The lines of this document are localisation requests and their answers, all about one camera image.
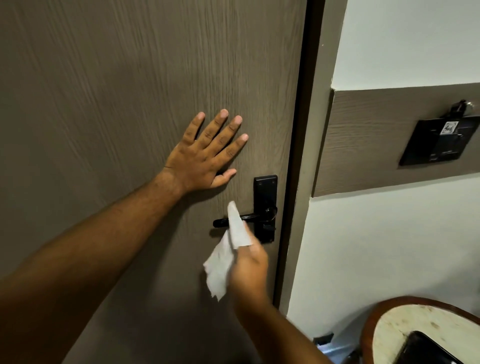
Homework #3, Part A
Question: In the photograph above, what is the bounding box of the black door lever handle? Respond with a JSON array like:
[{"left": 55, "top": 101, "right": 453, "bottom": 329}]
[{"left": 213, "top": 212, "right": 264, "bottom": 229}]

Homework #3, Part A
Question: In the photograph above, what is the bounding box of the brown door frame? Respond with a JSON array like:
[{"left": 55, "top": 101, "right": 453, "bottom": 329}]
[{"left": 273, "top": 0, "right": 349, "bottom": 316}]

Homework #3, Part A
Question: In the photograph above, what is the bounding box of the brown wood grain door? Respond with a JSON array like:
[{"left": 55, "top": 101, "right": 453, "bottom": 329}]
[{"left": 0, "top": 0, "right": 308, "bottom": 364}]

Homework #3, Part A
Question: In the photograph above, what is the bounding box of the black wall switch panel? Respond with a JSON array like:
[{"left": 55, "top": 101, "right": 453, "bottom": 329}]
[{"left": 398, "top": 115, "right": 480, "bottom": 167}]

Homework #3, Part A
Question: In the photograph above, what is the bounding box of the round table with wood rim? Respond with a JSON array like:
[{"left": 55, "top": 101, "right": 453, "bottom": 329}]
[{"left": 360, "top": 296, "right": 480, "bottom": 364}]

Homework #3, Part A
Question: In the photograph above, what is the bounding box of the white cleaning wipe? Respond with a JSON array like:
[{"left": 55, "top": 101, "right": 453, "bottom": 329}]
[{"left": 203, "top": 201, "right": 253, "bottom": 302}]

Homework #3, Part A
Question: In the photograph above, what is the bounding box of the person's right forearm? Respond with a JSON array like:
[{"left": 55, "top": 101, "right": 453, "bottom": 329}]
[{"left": 232, "top": 292, "right": 334, "bottom": 364}]

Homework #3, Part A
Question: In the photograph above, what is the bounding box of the person's left forearm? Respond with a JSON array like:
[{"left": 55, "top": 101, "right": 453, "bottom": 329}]
[{"left": 0, "top": 169, "right": 186, "bottom": 364}]

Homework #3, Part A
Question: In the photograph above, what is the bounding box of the black key tag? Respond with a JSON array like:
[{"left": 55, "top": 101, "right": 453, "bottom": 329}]
[{"left": 448, "top": 99, "right": 474, "bottom": 119}]

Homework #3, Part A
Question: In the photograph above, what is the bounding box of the black phone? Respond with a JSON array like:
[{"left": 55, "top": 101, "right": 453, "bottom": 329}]
[{"left": 390, "top": 331, "right": 467, "bottom": 364}]

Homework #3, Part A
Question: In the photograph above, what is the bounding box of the black door lock plate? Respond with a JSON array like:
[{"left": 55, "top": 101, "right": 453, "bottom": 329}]
[{"left": 253, "top": 175, "right": 278, "bottom": 244}]

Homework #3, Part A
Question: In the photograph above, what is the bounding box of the person's left hand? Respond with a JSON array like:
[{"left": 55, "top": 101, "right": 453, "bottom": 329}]
[{"left": 162, "top": 109, "right": 249, "bottom": 196}]

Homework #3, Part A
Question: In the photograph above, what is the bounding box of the brown wood wall panel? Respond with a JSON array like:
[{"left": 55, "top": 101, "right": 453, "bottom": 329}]
[{"left": 312, "top": 83, "right": 480, "bottom": 198}]

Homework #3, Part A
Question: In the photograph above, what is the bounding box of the person's right hand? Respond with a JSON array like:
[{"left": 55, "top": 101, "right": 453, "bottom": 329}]
[{"left": 229, "top": 240, "right": 269, "bottom": 302}]

